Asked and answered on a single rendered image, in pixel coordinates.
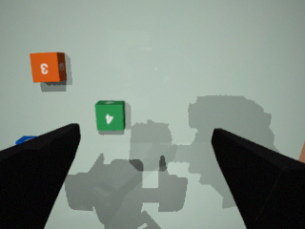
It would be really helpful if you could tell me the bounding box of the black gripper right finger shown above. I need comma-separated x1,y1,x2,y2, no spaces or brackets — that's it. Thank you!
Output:
211,129,305,229

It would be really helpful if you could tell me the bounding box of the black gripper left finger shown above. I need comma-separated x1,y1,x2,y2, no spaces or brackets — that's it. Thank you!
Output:
0,123,81,229

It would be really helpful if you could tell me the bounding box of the orange block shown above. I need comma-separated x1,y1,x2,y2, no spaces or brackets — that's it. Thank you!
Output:
30,52,68,83

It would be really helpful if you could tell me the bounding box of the blue digit block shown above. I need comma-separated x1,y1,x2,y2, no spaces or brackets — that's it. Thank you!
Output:
15,136,37,145

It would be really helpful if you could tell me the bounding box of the green block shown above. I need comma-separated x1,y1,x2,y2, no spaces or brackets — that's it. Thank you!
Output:
95,100,126,131

